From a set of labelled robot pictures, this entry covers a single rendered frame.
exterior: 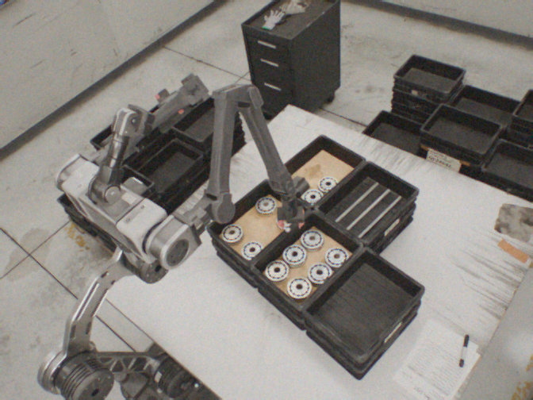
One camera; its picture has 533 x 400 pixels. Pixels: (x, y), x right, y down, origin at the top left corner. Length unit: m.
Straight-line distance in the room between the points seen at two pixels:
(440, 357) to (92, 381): 1.34
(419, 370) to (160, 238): 1.16
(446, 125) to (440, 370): 1.68
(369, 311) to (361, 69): 2.92
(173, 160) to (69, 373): 1.77
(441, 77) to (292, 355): 2.31
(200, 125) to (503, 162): 1.99
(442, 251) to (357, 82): 2.36
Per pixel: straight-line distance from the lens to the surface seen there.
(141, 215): 1.45
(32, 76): 4.56
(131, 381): 2.62
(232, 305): 2.14
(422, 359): 2.03
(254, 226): 2.19
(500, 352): 2.91
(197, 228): 1.43
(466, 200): 2.50
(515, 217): 2.49
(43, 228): 3.86
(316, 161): 2.43
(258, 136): 1.56
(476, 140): 3.13
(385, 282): 2.02
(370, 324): 1.92
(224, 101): 1.45
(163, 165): 3.27
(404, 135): 3.41
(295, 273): 2.03
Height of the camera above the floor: 2.58
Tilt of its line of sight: 50 degrees down
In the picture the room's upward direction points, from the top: 11 degrees counter-clockwise
